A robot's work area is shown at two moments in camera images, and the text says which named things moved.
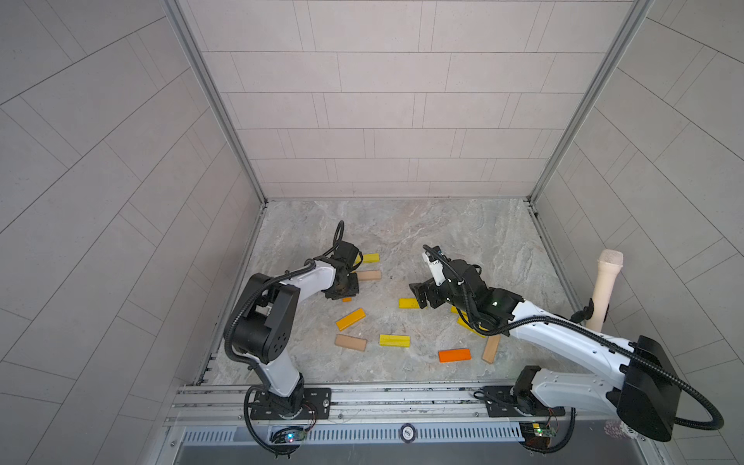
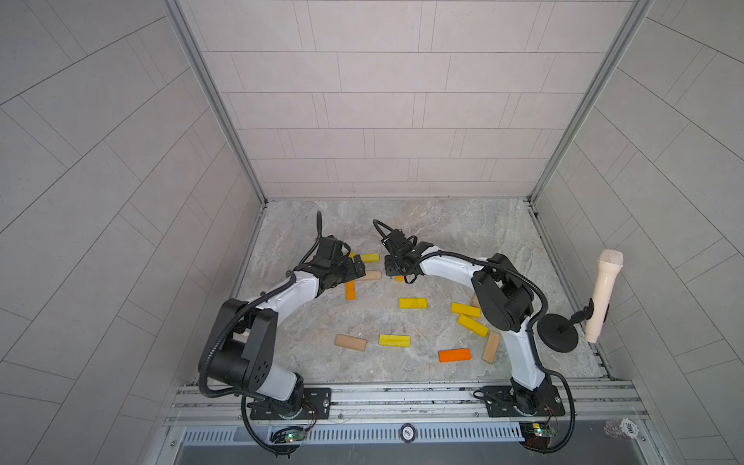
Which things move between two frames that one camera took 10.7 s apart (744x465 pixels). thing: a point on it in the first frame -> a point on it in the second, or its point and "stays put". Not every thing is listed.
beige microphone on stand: (609, 263) stays put
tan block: (351, 342) stays put
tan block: (369, 275) stays put
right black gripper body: (443, 294) -> (394, 264)
